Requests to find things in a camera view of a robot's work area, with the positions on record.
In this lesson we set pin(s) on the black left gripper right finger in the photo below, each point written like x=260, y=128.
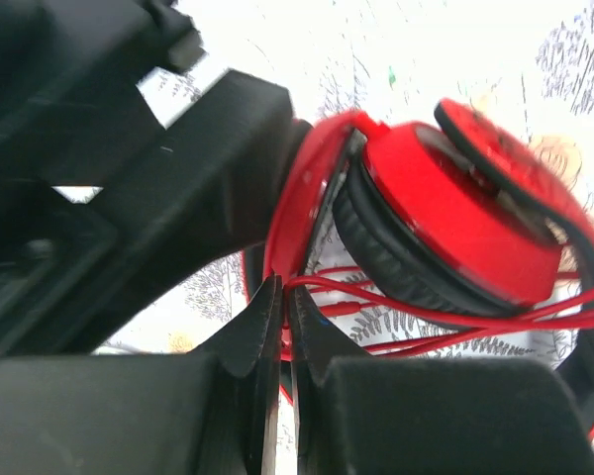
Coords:
x=361, y=414

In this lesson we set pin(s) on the red black headphones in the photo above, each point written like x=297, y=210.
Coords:
x=455, y=223

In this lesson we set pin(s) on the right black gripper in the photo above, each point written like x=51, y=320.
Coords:
x=68, y=87

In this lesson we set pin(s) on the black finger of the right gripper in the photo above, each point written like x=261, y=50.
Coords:
x=205, y=189

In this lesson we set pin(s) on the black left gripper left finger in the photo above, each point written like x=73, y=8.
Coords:
x=209, y=411

